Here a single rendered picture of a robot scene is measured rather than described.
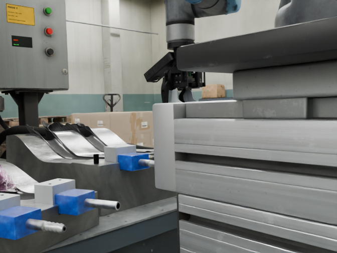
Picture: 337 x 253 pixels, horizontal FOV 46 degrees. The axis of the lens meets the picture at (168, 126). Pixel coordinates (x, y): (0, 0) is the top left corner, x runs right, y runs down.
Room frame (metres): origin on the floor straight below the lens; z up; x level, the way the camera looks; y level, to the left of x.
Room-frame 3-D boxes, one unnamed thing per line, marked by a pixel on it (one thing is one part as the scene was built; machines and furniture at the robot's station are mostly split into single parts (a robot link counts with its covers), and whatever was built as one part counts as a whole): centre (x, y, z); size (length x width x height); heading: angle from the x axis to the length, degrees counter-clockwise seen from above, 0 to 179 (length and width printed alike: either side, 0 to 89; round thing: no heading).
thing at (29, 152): (0.95, 0.21, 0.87); 0.50 x 0.26 x 0.14; 46
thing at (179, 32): (1.03, -0.04, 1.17); 0.08 x 0.08 x 0.05
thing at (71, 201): (0.57, 0.13, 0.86); 0.13 x 0.05 x 0.05; 63
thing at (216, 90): (8.30, -0.96, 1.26); 0.42 x 0.33 x 0.29; 46
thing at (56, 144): (0.93, 0.21, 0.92); 0.35 x 0.16 x 0.09; 46
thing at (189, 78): (1.02, -0.04, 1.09); 0.09 x 0.08 x 0.12; 46
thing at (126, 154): (0.72, 0.06, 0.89); 0.13 x 0.05 x 0.05; 46
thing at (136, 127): (5.24, 0.69, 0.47); 1.22 x 0.80 x 0.94; 50
